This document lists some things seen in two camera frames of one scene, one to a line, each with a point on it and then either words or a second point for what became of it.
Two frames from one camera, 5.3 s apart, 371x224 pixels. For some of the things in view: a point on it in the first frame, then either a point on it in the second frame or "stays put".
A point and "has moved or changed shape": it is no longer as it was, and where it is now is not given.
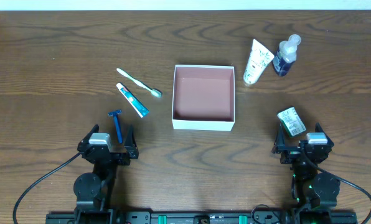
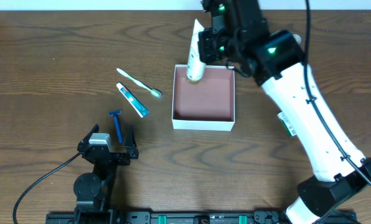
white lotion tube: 259,59 has moved or changed shape
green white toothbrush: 154,91 stays put
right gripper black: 300,152 → 206,45
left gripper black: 109,155 stays put
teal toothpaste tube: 139,109 stays put
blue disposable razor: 116,121 stays put
